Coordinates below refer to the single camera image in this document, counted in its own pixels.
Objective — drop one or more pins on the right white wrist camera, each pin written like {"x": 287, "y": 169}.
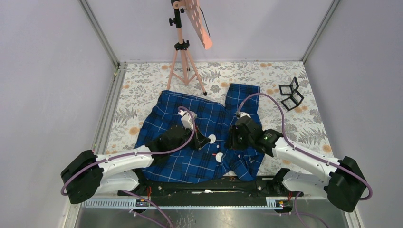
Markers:
{"x": 242, "y": 114}

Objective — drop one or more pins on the pink tripod stand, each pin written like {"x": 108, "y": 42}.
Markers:
{"x": 182, "y": 47}

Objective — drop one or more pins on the pink perforated board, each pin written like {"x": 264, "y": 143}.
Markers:
{"x": 195, "y": 15}

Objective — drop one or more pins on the floral table mat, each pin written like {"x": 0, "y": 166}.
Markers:
{"x": 143, "y": 82}

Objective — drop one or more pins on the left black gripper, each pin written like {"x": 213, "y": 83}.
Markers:
{"x": 199, "y": 140}

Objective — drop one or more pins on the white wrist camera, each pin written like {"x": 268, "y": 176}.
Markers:
{"x": 242, "y": 114}
{"x": 187, "y": 119}

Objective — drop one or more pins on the black jewelry box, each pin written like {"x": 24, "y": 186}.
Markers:
{"x": 293, "y": 101}

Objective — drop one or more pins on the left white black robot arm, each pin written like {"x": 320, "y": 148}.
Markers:
{"x": 90, "y": 174}

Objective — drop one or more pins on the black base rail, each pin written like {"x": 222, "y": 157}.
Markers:
{"x": 262, "y": 186}

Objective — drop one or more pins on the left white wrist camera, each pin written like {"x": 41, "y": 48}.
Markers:
{"x": 187, "y": 119}

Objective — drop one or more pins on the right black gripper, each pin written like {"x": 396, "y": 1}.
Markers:
{"x": 233, "y": 131}

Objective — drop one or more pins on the grey slotted cable duct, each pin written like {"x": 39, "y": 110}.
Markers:
{"x": 193, "y": 202}

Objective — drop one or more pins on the blue plaid shirt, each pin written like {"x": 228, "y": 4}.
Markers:
{"x": 194, "y": 166}

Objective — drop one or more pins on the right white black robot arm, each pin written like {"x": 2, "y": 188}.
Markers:
{"x": 338, "y": 180}

